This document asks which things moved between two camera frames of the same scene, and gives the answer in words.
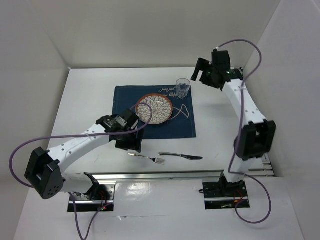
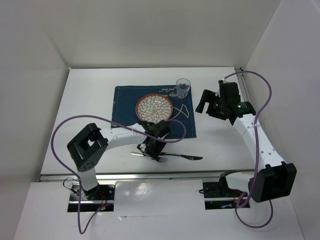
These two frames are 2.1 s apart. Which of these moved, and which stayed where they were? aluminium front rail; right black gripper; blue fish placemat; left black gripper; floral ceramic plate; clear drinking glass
Moved: left black gripper; right black gripper
Stayed: floral ceramic plate; clear drinking glass; aluminium front rail; blue fish placemat
